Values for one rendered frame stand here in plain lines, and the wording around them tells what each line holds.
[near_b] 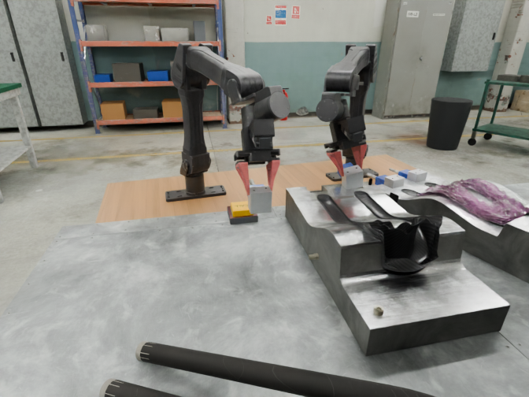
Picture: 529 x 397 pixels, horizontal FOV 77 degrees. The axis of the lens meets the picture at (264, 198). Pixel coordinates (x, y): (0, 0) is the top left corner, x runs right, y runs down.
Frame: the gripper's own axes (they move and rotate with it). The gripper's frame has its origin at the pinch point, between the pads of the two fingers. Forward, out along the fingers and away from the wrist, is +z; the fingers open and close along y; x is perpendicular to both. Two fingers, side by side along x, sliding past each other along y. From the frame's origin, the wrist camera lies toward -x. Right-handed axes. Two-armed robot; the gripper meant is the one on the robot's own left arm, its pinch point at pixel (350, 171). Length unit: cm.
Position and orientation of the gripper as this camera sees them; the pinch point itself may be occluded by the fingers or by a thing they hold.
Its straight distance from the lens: 97.2
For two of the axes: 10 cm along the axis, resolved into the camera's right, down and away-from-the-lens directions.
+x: -1.2, -1.3, 9.8
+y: 9.6, -2.6, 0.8
